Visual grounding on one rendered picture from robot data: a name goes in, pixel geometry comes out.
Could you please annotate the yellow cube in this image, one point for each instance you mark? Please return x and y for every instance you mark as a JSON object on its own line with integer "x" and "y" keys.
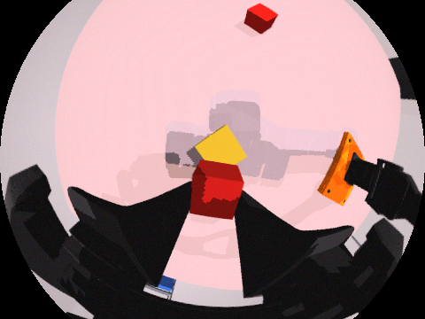
{"x": 221, "y": 146}

